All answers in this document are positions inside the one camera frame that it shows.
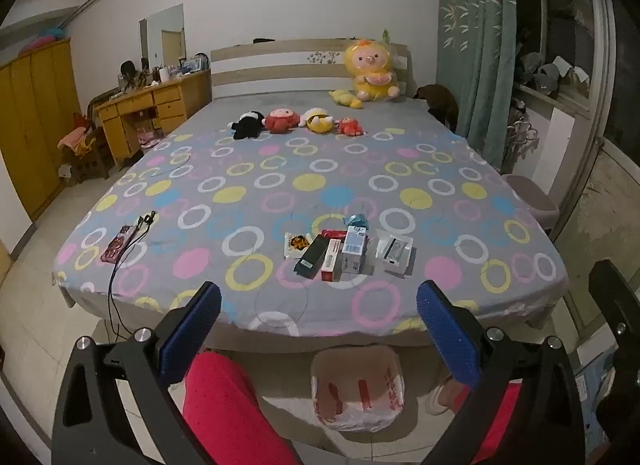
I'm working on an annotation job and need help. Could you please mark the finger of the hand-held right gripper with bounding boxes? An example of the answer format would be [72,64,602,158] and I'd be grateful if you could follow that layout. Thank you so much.
[589,260,640,366]

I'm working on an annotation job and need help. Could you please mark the bed with circle-print sheet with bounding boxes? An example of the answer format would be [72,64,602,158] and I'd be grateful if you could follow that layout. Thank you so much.
[52,90,571,346]

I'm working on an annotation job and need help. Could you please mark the black and white plush toy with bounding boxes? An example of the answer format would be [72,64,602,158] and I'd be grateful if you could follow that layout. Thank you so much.
[227,112,267,141]

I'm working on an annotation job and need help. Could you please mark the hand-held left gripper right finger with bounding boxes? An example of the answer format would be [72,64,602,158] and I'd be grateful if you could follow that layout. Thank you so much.
[416,279,586,465]

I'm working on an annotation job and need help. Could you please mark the red and white box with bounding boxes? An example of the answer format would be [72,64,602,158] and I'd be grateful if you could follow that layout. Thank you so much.
[320,239,346,282]

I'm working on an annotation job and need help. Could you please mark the yellow wooden desk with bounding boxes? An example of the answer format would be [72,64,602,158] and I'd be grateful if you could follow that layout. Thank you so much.
[95,68,213,168]

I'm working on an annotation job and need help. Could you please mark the pile of grey clothes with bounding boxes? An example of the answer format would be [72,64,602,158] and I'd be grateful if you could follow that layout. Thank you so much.
[517,56,591,96]

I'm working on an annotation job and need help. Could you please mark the red round plush toy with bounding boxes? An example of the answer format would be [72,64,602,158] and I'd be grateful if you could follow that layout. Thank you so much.
[264,109,302,135]

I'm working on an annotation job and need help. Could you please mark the wall mirror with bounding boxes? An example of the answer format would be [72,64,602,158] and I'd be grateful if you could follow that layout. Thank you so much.
[138,4,187,66]

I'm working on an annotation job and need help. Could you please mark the group of cosmetic bottles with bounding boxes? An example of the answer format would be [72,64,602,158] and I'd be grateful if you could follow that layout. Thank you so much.
[119,56,206,88]

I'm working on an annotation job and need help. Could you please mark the blue and white box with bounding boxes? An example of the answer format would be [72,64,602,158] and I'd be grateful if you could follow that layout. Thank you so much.
[341,225,372,274]

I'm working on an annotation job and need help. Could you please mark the yellow and white plush toy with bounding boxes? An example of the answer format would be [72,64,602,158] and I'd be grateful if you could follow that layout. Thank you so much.
[300,108,335,135]

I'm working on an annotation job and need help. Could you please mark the dark green box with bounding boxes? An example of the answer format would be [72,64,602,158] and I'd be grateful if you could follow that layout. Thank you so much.
[294,238,331,277]

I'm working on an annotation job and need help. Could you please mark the small yellow plush toy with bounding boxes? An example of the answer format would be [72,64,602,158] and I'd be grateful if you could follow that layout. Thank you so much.
[328,89,364,110]

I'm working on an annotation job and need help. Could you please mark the person's left leg red pants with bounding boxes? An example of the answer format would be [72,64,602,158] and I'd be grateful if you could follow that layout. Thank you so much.
[182,351,301,465]

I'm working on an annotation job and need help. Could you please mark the white slipper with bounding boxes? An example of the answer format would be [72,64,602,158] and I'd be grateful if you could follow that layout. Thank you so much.
[426,377,468,416]

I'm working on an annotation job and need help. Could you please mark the pink bundle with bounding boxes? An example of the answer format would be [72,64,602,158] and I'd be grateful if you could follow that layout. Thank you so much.
[17,28,68,55]

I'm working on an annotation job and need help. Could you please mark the striped wooden headboard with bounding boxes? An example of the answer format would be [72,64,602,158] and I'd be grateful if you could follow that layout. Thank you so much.
[210,38,413,101]

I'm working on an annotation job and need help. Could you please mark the grey round stool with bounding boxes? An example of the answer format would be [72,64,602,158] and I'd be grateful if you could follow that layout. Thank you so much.
[502,174,561,231]

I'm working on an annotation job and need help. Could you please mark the small red plush doll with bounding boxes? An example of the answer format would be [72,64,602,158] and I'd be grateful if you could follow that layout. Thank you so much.
[336,116,366,137]

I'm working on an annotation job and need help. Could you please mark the yellow wooden wardrobe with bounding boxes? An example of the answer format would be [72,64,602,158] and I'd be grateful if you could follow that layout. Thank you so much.
[0,38,83,221]

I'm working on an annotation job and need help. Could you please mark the white plastic bag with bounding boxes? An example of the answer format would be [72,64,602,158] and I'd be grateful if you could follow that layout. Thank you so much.
[310,345,407,433]

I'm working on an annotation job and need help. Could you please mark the green patterned curtain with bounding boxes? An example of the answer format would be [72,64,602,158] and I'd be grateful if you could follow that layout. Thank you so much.
[437,0,518,176]

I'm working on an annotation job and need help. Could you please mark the yellow snack packet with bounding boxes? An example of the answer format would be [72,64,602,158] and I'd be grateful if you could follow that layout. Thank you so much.
[282,232,313,260]

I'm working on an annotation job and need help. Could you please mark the clothes hangers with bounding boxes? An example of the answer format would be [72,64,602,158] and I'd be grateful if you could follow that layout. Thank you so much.
[505,115,542,173]

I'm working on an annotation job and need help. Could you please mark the large yellow bagged plush doll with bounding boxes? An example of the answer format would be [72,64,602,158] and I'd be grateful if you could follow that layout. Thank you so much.
[342,39,408,102]

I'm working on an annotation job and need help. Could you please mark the chair with piled clothes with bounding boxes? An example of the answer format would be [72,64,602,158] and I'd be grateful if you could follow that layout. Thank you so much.
[57,110,110,181]

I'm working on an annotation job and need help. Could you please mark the phone with red case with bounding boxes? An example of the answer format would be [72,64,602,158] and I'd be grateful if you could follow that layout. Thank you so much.
[101,225,136,263]

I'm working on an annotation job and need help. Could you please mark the dark brown chair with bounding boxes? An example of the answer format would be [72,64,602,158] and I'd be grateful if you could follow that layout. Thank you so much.
[415,85,460,131]

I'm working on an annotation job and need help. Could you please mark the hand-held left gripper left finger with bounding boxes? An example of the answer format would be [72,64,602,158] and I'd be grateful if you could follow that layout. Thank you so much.
[51,281,222,465]

